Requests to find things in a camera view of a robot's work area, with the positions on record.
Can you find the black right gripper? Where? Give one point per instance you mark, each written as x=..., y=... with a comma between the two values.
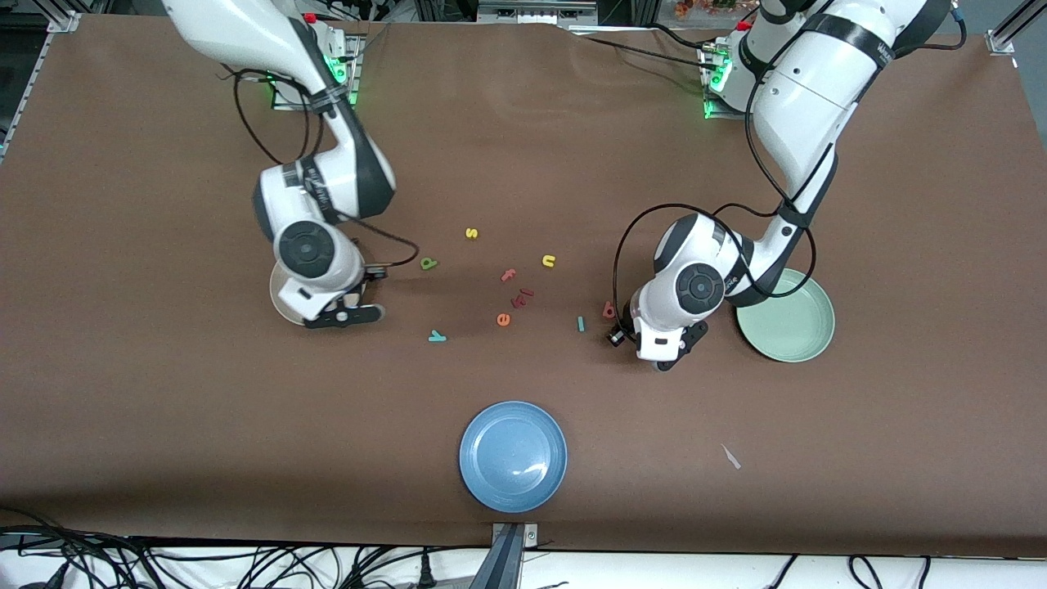
x=365, y=279

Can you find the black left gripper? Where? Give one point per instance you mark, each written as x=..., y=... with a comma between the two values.
x=628, y=318

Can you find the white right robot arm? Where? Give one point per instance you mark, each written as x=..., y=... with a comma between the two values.
x=327, y=184

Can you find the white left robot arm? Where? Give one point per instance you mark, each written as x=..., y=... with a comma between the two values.
x=806, y=98

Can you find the beige brown plate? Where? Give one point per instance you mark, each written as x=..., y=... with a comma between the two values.
x=282, y=307

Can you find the blue plate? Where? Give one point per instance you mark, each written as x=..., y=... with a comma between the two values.
x=513, y=456

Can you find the white paper scrap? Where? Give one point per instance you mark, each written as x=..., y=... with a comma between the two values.
x=730, y=456

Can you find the green plate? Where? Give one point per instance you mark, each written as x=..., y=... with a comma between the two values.
x=789, y=331

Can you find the brown table cover mat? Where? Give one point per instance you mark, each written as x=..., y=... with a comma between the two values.
x=164, y=393

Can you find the black power plug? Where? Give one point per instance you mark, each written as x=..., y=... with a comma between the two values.
x=424, y=574

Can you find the orange flower decoration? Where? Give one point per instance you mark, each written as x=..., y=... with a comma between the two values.
x=703, y=6

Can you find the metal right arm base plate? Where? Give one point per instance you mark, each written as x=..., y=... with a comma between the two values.
x=355, y=78

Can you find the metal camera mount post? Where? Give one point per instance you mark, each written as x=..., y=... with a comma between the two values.
x=511, y=536

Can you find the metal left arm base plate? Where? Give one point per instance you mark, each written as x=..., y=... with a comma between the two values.
x=713, y=110

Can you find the grey metal frame box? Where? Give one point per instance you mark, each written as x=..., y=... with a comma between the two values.
x=536, y=11

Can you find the aluminium side rail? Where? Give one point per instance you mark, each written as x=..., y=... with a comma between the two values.
x=23, y=94

